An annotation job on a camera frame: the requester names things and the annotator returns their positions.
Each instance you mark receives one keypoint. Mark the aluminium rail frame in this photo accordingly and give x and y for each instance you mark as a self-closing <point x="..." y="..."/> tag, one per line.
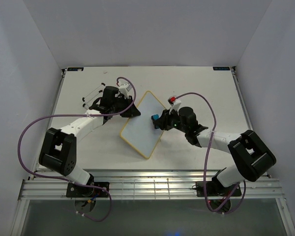
<point x="43" y="208"/>

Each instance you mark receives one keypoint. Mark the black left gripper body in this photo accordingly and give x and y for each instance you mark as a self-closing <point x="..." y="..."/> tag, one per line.
<point x="122" y="104"/>

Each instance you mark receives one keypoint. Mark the yellow framed whiteboard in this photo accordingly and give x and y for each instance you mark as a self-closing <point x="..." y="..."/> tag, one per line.
<point x="139" y="132"/>

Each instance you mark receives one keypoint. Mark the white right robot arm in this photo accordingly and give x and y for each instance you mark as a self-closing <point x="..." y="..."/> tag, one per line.
<point x="252" y="158"/>

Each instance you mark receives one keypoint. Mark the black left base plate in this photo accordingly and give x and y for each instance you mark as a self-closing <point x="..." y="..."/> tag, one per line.
<point x="75" y="191"/>

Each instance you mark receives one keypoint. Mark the blue whiteboard eraser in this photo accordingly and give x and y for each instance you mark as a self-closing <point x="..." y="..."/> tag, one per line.
<point x="154" y="117"/>

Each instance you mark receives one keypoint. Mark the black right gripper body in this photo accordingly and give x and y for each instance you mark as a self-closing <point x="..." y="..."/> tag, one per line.
<point x="173" y="120"/>

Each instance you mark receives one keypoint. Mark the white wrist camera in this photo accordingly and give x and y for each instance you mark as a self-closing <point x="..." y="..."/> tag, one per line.
<point x="174" y="103"/>
<point x="125" y="89"/>

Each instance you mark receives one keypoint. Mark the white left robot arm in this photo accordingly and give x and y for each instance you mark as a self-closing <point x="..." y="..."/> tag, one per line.
<point x="59" y="149"/>

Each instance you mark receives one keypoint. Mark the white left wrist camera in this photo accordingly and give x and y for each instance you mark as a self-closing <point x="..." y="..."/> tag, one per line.
<point x="125" y="89"/>

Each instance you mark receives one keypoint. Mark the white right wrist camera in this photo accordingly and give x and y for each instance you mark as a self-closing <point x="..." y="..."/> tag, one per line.
<point x="174" y="103"/>

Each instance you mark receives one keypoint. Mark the blue label right corner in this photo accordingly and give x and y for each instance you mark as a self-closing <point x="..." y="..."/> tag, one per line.
<point x="221" y="68"/>

